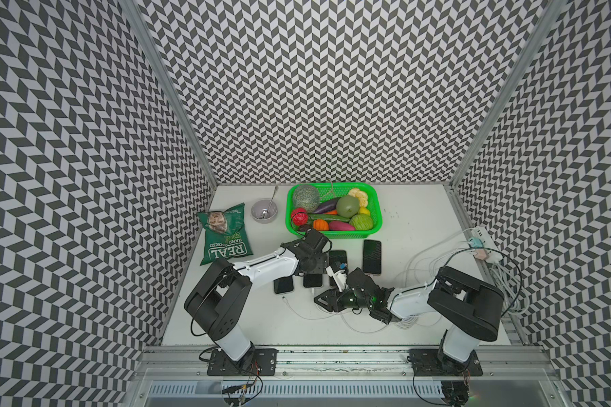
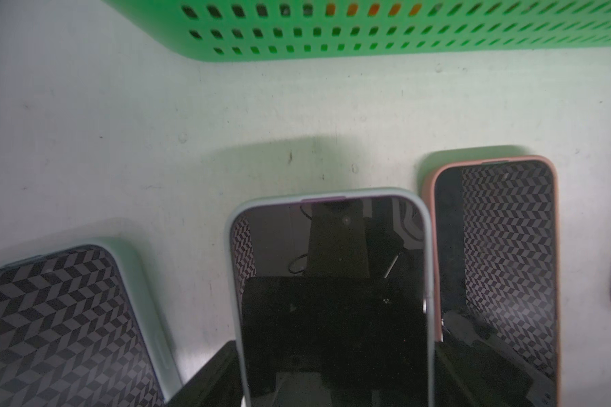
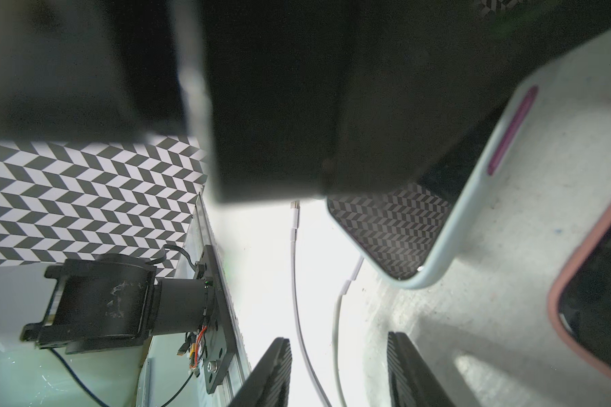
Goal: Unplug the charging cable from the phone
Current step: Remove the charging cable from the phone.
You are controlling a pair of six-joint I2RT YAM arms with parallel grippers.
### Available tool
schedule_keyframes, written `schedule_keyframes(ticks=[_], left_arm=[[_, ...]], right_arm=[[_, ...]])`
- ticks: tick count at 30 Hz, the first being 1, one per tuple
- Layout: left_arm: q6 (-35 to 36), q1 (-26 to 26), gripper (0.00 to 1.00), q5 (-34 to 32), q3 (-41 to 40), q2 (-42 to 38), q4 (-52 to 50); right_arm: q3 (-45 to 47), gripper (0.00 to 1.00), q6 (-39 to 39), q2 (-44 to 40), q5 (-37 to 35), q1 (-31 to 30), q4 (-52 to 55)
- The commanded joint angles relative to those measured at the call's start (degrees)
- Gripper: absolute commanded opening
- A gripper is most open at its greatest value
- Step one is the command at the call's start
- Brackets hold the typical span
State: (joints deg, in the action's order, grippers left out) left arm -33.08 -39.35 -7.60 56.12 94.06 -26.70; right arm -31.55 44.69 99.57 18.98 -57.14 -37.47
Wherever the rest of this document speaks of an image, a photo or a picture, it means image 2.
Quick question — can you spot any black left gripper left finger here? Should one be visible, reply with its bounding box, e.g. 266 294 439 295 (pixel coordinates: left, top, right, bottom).
166 341 242 407

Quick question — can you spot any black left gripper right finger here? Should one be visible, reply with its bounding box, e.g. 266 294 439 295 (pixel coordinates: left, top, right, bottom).
434 342 494 406

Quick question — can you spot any phone light case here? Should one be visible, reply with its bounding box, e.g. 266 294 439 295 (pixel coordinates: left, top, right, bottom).
0 237 182 406
226 188 436 406

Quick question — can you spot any green plastic basket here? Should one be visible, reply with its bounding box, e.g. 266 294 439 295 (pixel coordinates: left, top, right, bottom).
112 0 611 62

